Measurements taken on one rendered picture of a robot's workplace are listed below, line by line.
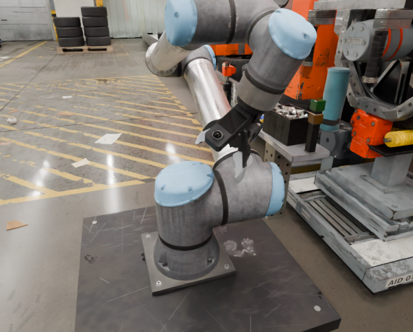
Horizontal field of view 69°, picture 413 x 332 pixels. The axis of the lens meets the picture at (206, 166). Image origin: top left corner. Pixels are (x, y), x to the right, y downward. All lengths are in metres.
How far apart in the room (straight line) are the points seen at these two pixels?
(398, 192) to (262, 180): 0.92
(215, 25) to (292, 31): 0.15
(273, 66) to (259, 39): 0.06
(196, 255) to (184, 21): 0.55
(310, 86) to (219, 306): 1.27
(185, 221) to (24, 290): 0.84
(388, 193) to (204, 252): 0.99
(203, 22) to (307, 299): 0.68
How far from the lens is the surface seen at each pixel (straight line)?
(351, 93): 1.46
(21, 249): 1.61
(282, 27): 0.56
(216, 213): 0.74
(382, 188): 1.56
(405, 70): 1.42
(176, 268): 0.82
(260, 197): 0.77
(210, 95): 1.00
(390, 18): 1.06
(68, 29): 9.16
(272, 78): 0.59
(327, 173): 1.75
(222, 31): 0.63
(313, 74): 1.73
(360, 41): 1.22
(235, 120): 0.64
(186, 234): 0.76
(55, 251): 1.53
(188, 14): 0.61
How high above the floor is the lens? 0.94
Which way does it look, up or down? 27 degrees down
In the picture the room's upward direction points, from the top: straight up
